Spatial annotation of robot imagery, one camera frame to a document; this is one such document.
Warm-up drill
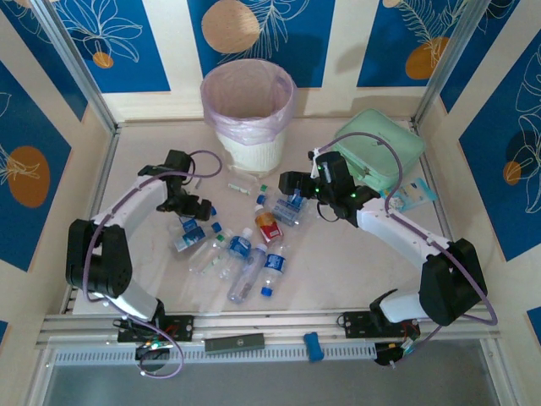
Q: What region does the grey slotted cable duct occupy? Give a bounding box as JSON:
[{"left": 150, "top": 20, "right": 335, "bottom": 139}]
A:
[{"left": 52, "top": 342, "right": 377, "bottom": 367}]

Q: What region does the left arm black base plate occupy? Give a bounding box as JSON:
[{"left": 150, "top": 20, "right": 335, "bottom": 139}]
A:
[{"left": 117, "top": 315, "right": 195, "bottom": 343}]

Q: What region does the white ribbed waste bin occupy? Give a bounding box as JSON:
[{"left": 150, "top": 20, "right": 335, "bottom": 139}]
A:
[{"left": 213, "top": 123, "right": 287, "bottom": 174}]

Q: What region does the red orange label bottle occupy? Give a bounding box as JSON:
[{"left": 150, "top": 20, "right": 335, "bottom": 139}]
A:
[{"left": 254, "top": 203, "right": 283, "bottom": 244}]

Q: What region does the aluminium cross rail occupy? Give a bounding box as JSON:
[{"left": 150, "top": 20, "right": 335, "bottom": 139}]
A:
[{"left": 36, "top": 304, "right": 500, "bottom": 348}]

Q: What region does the pale blue label bottle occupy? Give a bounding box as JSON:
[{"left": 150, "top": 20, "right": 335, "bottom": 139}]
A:
[{"left": 171, "top": 222, "right": 224, "bottom": 255}]

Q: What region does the aluminium side rail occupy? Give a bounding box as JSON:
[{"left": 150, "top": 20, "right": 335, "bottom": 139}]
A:
[
  {"left": 63, "top": 126, "right": 123, "bottom": 314},
  {"left": 412, "top": 122, "right": 478, "bottom": 305}
]

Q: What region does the mint green zip pouch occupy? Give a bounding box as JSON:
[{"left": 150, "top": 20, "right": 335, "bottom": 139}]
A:
[{"left": 333, "top": 108, "right": 427, "bottom": 191}]

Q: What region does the grey metal panel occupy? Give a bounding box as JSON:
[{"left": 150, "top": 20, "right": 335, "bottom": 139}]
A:
[{"left": 41, "top": 363, "right": 498, "bottom": 406}]

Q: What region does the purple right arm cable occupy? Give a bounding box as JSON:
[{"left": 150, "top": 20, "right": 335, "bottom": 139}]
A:
[{"left": 314, "top": 131, "right": 499, "bottom": 360}]

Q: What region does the aluminium frame post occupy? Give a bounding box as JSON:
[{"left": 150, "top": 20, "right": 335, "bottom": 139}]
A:
[
  {"left": 31, "top": 0, "right": 120, "bottom": 133},
  {"left": 412, "top": 0, "right": 494, "bottom": 126}
]

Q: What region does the blue white wipes packet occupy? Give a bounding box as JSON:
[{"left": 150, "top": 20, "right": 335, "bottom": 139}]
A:
[{"left": 379, "top": 177, "right": 438, "bottom": 215}]

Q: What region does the dark grey flat device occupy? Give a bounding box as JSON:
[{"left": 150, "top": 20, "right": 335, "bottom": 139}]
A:
[{"left": 205, "top": 332, "right": 266, "bottom": 353}]

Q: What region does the tall clear bottle white cap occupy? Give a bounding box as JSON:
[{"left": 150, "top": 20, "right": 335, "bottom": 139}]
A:
[{"left": 227, "top": 243, "right": 268, "bottom": 305}]

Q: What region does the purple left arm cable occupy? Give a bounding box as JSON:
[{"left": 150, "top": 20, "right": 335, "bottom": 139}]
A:
[{"left": 82, "top": 150, "right": 224, "bottom": 380}]

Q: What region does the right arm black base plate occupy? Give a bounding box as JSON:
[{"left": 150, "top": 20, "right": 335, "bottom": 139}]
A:
[{"left": 341, "top": 310, "right": 422, "bottom": 339}]

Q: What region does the pink plastic bin liner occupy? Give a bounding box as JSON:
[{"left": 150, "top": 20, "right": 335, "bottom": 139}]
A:
[{"left": 199, "top": 58, "right": 297, "bottom": 147}]

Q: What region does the clear bottle green white label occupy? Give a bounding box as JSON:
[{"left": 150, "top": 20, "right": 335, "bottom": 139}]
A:
[{"left": 188, "top": 234, "right": 227, "bottom": 274}]

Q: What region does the blue bone-shaped object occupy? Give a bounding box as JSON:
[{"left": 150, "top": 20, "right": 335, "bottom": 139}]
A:
[{"left": 303, "top": 332, "right": 325, "bottom": 363}]

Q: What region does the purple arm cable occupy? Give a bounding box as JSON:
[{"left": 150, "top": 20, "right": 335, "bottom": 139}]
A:
[
  {"left": 82, "top": 150, "right": 224, "bottom": 380},
  {"left": 314, "top": 131, "right": 499, "bottom": 360}
]

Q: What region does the soda water bottle blue cap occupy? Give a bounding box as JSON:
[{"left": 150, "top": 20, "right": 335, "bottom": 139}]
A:
[{"left": 256, "top": 192, "right": 317, "bottom": 230}]

